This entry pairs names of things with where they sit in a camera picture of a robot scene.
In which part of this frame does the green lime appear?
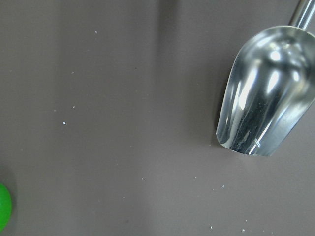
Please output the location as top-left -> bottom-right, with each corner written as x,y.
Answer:
0,183 -> 12,231

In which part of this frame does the silver metal scoop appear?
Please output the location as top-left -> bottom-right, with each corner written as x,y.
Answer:
216,0 -> 315,156

